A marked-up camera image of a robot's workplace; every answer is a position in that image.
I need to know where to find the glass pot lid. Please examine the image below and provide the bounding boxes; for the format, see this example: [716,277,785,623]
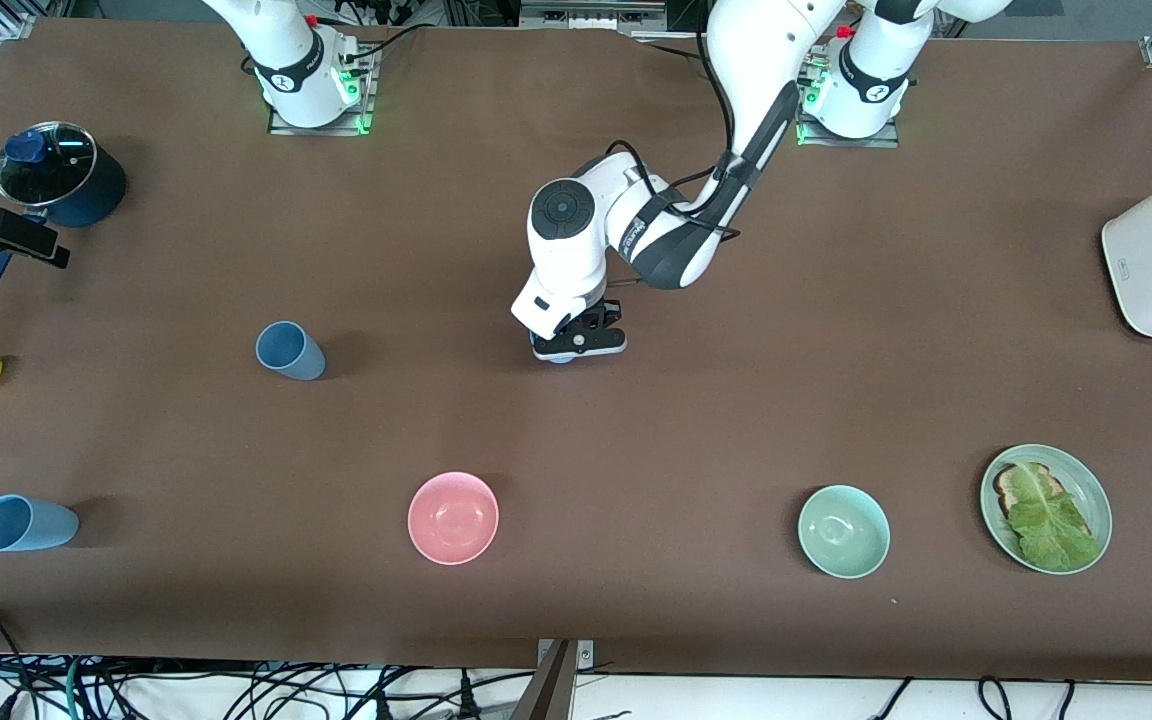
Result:
[0,121,98,207]

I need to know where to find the dark blue pot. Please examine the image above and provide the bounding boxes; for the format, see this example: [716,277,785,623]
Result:
[0,122,127,297]

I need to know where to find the pink bowl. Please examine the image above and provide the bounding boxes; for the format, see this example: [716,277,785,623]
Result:
[407,472,500,566]

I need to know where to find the grey metal box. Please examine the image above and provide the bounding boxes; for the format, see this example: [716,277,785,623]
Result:
[519,0,669,33]

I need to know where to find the pale green bowl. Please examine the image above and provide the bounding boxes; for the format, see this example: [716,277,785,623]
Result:
[798,485,891,579]

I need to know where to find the dark slanted bar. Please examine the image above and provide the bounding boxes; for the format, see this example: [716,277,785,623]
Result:
[509,640,577,720]

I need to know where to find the toast slice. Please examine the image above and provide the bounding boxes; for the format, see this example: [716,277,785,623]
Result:
[994,462,1092,536]

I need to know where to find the green lettuce leaf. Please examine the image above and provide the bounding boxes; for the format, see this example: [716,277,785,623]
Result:
[1006,465,1102,571]

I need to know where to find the pale green plate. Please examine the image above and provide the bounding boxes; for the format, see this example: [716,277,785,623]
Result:
[980,444,1113,575]

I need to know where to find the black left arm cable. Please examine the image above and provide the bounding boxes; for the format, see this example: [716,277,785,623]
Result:
[604,25,742,291]

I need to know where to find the black base cable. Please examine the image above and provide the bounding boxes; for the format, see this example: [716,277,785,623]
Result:
[636,38,727,76]
[341,22,437,66]

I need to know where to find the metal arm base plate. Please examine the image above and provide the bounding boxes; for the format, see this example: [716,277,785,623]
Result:
[796,50,902,149]
[268,45,377,136]

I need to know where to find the small metal bracket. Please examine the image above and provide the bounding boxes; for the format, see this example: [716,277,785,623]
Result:
[536,640,595,669]

